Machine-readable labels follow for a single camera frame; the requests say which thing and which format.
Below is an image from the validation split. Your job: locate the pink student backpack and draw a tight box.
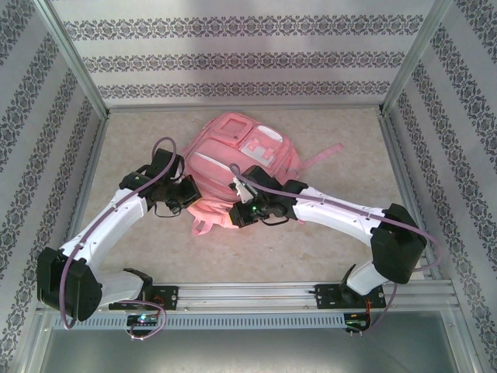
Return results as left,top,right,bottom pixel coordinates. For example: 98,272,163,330
182,110,345,237

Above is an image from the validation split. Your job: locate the grey metal panel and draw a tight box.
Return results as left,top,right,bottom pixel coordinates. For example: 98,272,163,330
36,328,473,373

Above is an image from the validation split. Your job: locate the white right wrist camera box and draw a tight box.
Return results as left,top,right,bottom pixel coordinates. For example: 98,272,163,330
231,176,254,204

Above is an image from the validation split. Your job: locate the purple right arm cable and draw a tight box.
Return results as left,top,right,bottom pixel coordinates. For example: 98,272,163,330
228,162,447,339

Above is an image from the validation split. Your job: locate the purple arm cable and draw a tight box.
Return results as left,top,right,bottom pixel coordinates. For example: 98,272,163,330
228,162,447,339
60,135,186,343

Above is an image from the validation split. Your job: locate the aluminium side rail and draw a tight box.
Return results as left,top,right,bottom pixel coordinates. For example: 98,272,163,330
378,110,442,281
52,116,109,284

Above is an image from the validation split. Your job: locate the aluminium mounting rail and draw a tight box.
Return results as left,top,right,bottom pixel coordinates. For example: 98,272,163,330
36,281,455,312

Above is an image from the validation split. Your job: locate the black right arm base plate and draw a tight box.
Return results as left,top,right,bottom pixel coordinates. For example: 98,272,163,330
314,283,388,310

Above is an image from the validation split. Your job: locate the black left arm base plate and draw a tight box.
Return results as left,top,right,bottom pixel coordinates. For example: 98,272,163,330
108,285,179,312

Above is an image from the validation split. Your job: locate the aluminium back rail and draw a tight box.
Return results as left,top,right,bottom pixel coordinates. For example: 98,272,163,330
106,103,385,116

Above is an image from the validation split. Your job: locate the slotted grey cable duct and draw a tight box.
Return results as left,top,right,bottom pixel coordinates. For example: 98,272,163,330
52,313,346,330

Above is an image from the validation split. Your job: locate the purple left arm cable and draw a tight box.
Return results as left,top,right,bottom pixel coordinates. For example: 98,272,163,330
60,135,186,343

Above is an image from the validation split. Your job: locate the aluminium frame post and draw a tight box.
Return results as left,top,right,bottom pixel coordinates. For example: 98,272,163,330
380,0,455,117
33,0,112,120

